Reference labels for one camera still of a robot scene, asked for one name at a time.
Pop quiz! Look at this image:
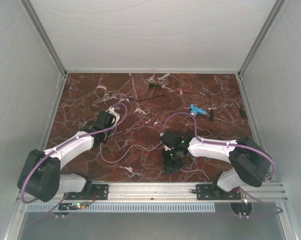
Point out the blue plastic connector tool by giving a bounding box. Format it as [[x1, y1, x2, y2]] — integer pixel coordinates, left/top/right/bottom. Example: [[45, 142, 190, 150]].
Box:
[[190, 104, 207, 117]]

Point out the black zip tie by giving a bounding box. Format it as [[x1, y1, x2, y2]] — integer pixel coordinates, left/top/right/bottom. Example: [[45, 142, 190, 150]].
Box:
[[127, 94, 166, 102]]

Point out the orange wire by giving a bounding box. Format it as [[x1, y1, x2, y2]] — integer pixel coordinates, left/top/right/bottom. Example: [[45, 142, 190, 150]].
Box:
[[146, 68, 199, 94]]

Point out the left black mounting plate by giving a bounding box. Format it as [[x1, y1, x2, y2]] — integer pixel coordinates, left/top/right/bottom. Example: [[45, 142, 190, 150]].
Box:
[[66, 183, 109, 201]]

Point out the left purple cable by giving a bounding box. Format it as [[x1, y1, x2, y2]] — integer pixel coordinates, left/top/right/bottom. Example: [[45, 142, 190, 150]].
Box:
[[19, 102, 128, 225]]

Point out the black mounting plate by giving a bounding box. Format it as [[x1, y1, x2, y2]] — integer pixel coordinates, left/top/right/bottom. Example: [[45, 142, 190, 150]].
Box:
[[190, 184, 242, 201], [66, 183, 109, 201]]

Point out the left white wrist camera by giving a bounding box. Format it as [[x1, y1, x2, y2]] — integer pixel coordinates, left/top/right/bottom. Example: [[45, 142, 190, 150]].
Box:
[[107, 107, 121, 126]]

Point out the grey slotted cable duct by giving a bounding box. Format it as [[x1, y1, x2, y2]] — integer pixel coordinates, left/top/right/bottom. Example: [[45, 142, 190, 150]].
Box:
[[27, 202, 216, 213]]

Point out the small black screwdriver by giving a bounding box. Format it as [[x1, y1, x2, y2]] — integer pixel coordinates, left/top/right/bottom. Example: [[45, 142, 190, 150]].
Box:
[[209, 100, 215, 121]]

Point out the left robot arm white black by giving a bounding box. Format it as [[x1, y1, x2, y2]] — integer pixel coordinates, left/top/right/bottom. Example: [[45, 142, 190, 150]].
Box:
[[17, 108, 120, 202]]

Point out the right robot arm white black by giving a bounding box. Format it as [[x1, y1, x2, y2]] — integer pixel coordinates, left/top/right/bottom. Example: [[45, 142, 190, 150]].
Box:
[[161, 130, 274, 200]]

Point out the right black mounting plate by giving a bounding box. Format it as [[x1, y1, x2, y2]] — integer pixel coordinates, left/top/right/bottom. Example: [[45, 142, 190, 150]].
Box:
[[190, 184, 242, 201]]

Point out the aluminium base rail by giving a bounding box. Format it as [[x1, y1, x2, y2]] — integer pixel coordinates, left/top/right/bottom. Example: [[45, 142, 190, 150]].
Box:
[[17, 181, 288, 203]]

